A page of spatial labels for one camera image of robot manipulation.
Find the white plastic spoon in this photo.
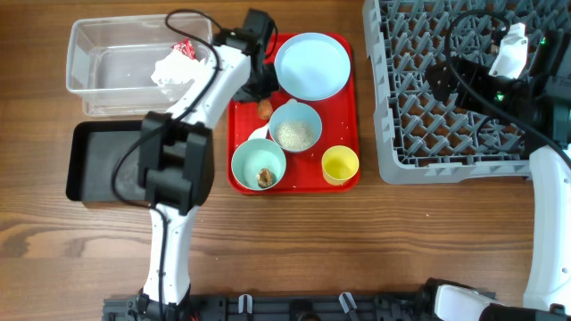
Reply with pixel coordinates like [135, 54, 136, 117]
[248, 123, 269, 140]

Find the red wrapper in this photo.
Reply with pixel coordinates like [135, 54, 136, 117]
[172, 38, 196, 60]

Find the white paper napkin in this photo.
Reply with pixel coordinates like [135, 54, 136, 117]
[151, 50, 207, 86]

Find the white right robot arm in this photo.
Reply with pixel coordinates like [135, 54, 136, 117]
[426, 23, 570, 320]

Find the yellow plastic cup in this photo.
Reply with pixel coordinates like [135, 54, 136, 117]
[321, 145, 360, 185]

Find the clear plastic bin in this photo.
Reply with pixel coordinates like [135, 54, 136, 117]
[66, 13, 212, 117]

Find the brown food scrap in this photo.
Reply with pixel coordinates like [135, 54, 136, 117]
[256, 169, 274, 189]

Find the black waste tray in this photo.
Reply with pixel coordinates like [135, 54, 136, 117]
[66, 120, 141, 202]

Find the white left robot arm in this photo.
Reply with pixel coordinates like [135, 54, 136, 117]
[136, 9, 278, 320]

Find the orange carrot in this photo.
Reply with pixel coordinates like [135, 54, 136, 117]
[257, 99, 273, 120]

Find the light blue rice bowl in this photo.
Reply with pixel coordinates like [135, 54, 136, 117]
[269, 99, 323, 152]

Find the red serving tray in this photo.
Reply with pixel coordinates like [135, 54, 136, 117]
[227, 34, 360, 194]

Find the grey dishwasher rack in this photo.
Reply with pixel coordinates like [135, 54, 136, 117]
[362, 0, 570, 185]

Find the large light blue plate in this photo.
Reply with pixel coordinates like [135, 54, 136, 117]
[274, 33, 352, 101]

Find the mint green bowl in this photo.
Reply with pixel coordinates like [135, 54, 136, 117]
[231, 139, 286, 191]

